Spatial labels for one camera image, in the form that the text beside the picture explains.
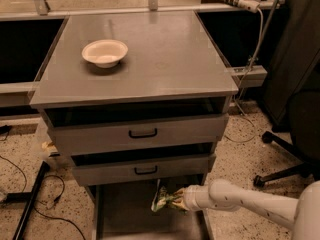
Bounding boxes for black office chair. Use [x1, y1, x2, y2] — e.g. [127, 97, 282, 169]
[252, 60, 320, 189]

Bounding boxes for white paper bowl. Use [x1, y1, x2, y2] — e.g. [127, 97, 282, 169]
[82, 39, 128, 68]

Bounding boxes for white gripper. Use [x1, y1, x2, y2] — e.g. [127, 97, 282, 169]
[172, 185, 210, 211]

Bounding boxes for black floor cable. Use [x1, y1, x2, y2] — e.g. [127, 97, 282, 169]
[0, 127, 87, 240]

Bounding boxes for green jalapeno chip bag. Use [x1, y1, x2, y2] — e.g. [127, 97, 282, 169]
[151, 179, 183, 212]

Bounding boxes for grey power cord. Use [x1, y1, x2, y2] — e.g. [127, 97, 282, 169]
[223, 7, 264, 144]

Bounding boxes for grey open bottom drawer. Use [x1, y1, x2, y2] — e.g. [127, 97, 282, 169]
[92, 179, 214, 240]

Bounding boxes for grey drawer cabinet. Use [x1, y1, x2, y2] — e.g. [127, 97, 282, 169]
[31, 11, 238, 186]

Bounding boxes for grey top drawer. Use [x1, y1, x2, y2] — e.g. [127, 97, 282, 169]
[48, 114, 228, 156]

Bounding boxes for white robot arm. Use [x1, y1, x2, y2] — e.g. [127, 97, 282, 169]
[174, 179, 320, 240]

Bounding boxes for grey middle drawer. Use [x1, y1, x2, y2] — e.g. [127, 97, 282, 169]
[72, 153, 215, 186]

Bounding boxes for black metal floor frame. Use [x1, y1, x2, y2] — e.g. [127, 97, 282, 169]
[1, 162, 50, 240]

